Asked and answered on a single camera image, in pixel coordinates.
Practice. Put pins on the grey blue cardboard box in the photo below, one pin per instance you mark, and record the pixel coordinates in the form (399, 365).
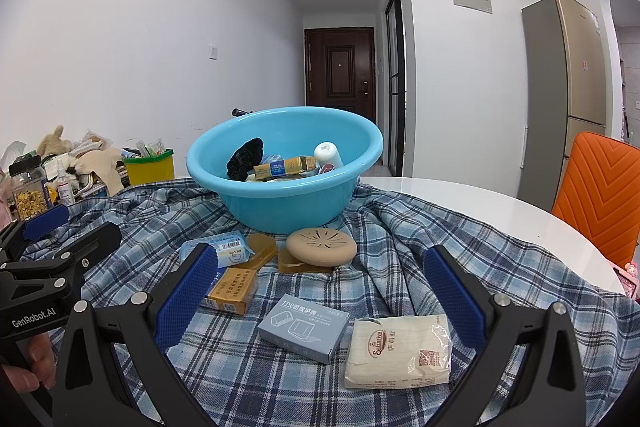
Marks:
(300, 327)

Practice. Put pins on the beige plush toy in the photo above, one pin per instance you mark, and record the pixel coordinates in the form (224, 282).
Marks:
(52, 142)

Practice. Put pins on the yellow bin with green rim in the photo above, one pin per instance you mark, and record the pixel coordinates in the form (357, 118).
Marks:
(150, 172)

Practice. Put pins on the white round bottle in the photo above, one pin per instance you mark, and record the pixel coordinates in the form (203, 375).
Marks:
(327, 153)

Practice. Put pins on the pink toy figure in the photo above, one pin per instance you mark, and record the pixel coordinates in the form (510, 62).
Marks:
(631, 277)

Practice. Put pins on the orange quilted chair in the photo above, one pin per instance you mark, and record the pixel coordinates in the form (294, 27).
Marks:
(600, 197)

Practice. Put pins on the gold grey refrigerator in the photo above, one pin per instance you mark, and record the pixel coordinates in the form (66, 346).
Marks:
(550, 107)

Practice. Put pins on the white wall switch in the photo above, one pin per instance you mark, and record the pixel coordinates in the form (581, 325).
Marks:
(213, 51)

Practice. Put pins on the amber translucent soap box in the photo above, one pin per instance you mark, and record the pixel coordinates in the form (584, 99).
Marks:
(290, 263)
(260, 249)

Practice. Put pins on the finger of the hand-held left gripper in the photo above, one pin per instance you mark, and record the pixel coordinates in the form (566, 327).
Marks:
(97, 244)
(45, 222)

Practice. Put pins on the beige round slotted lid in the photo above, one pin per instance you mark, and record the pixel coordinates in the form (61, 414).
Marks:
(320, 244)

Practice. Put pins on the white tissue packet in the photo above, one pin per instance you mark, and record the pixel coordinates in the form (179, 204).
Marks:
(390, 352)

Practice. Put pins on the light blue wipes packet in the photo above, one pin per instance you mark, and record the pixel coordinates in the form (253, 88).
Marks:
(227, 247)

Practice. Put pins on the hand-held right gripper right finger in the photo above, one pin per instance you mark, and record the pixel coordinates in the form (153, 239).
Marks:
(456, 299)

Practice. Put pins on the gold blue cigarette pack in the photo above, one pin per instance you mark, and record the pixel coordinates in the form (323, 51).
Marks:
(232, 289)
(285, 167)

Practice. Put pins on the dark brown entrance door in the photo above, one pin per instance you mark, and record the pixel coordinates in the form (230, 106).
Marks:
(340, 67)

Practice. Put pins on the pile of small sachets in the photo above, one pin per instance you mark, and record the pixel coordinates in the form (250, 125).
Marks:
(150, 148)

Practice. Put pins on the small white spray bottle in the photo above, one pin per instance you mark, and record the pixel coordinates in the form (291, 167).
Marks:
(65, 192)

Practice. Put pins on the blue plaid cloth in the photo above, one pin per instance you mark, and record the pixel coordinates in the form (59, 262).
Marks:
(300, 397)

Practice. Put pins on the clear jar with black lid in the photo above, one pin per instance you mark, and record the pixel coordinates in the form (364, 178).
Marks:
(27, 197)

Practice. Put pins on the black framed glass door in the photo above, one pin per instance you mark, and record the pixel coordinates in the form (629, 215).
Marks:
(395, 82)

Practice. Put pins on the person's left hand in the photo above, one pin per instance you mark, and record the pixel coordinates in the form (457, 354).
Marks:
(37, 362)

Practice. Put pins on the light blue plastic basin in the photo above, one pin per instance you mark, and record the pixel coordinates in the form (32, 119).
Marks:
(280, 202)

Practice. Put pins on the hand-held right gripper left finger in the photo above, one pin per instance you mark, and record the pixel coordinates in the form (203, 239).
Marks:
(185, 299)

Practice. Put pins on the black hair scrunchie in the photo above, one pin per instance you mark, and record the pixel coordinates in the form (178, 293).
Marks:
(245, 159)

